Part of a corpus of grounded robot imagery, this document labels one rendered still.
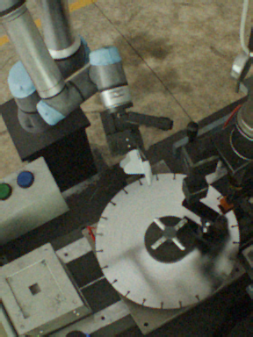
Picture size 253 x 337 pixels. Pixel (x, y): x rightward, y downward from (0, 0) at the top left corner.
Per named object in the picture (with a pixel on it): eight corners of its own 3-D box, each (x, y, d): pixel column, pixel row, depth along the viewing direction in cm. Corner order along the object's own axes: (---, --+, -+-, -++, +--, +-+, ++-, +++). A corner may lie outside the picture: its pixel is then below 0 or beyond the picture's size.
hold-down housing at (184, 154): (186, 208, 86) (192, 162, 68) (176, 188, 88) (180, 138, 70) (210, 199, 87) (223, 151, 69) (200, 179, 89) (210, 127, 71)
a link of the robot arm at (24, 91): (9, 97, 131) (-3, 72, 119) (42, 73, 134) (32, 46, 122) (28, 119, 126) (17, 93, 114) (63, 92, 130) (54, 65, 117)
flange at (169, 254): (202, 232, 96) (203, 228, 94) (176, 271, 93) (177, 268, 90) (162, 208, 100) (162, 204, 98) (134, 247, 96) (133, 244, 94)
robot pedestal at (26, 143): (25, 187, 210) (-26, 102, 144) (95, 149, 217) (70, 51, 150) (60, 254, 194) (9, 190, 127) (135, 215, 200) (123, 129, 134)
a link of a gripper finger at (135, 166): (130, 191, 102) (119, 158, 107) (155, 183, 103) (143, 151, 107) (129, 185, 99) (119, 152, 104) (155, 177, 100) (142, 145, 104)
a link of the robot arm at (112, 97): (126, 86, 111) (130, 83, 103) (132, 103, 111) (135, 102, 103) (98, 94, 110) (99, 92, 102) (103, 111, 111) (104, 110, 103)
